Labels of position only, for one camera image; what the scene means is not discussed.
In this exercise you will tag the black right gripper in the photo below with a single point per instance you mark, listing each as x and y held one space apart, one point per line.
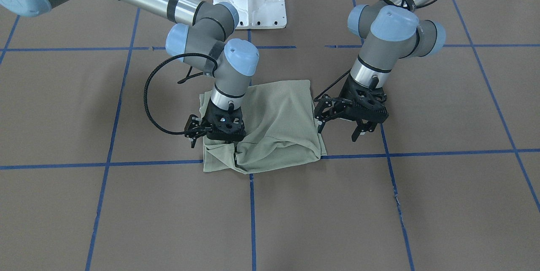
207 122

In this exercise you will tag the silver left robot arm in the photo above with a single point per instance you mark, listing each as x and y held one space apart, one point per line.
390 31

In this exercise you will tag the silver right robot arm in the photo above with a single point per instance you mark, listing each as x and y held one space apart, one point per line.
201 36

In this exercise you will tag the olive green long-sleeve shirt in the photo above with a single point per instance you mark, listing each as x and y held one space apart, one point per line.
281 131

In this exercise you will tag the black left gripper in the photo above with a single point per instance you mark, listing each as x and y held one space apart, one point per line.
342 93

